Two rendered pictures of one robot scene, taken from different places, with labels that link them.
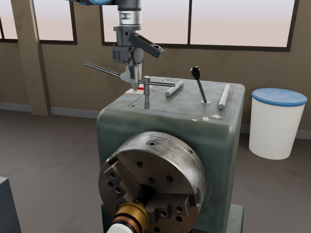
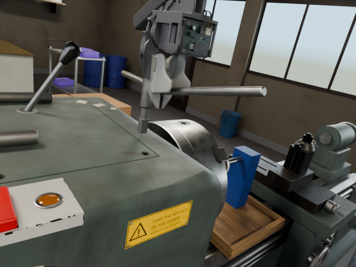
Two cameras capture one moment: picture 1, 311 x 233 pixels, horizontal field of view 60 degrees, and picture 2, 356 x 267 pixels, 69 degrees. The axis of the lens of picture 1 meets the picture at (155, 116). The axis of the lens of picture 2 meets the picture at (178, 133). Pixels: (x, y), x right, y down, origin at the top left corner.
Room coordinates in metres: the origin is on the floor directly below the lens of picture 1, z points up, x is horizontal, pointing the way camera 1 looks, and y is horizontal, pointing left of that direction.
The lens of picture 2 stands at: (1.27, 0.31, 1.44)
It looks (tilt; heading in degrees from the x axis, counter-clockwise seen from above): 20 degrees down; 208
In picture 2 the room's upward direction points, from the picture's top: 11 degrees clockwise
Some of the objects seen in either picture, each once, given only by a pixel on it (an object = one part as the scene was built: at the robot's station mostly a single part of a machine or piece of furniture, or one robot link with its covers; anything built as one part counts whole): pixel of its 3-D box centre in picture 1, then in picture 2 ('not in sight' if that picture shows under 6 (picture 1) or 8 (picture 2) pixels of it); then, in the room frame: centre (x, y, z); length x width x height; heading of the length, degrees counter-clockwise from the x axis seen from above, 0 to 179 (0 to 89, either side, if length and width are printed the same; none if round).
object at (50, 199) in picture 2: not in sight; (49, 201); (1.12, 0.09, 1.26); 0.02 x 0.02 x 0.01
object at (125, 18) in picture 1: (129, 19); not in sight; (0.90, 0.08, 1.56); 0.08 x 0.08 x 0.05
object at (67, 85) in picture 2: not in sight; (74, 74); (-1.91, -3.64, 0.52); 1.08 x 0.63 x 1.03; 77
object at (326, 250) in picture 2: not in sight; (312, 244); (0.16, 0.46, 0.73); 0.27 x 0.12 x 0.27; 160
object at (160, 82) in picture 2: (132, 75); (161, 83); (0.92, 0.08, 1.37); 0.06 x 0.03 x 0.09; 70
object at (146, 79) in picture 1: (146, 93); (145, 104); (0.89, 0.03, 1.32); 0.02 x 0.02 x 0.12
